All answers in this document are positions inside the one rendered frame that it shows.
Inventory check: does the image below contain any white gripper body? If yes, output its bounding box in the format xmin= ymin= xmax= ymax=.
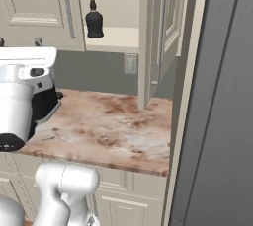
xmin=0 ymin=46 xmax=58 ymax=69

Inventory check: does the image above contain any black liquor bottle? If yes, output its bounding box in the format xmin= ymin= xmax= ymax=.
xmin=84 ymin=0 xmax=106 ymax=39

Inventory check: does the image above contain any beige base cabinet door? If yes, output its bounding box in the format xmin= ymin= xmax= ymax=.
xmin=0 ymin=153 xmax=40 ymax=221
xmin=92 ymin=192 xmax=166 ymax=226

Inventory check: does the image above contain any beige base cabinet drawer front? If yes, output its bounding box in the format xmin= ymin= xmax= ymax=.
xmin=97 ymin=166 xmax=168 ymax=201

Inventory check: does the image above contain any beige tall side panel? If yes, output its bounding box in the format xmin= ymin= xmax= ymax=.
xmin=162 ymin=0 xmax=211 ymax=226

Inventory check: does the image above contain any dark grey fridge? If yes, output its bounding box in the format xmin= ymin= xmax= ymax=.
xmin=167 ymin=0 xmax=253 ymax=226

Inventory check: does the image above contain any beige closed wall cabinet door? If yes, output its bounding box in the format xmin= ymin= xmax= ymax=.
xmin=0 ymin=0 xmax=87 ymax=52

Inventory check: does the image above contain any grey closed door handle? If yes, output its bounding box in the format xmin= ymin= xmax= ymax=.
xmin=61 ymin=0 xmax=77 ymax=40

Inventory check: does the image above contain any beige wall cabinet body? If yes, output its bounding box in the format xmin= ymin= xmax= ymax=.
xmin=76 ymin=0 xmax=141 ymax=54

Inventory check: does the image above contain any grey wall outlet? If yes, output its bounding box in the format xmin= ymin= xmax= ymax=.
xmin=123 ymin=52 xmax=139 ymax=76

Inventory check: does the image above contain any grey open door handle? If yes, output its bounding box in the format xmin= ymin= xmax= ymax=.
xmin=150 ymin=0 xmax=167 ymax=87

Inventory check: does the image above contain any beige open wall cabinet door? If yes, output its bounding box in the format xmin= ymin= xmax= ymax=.
xmin=137 ymin=0 xmax=193 ymax=112

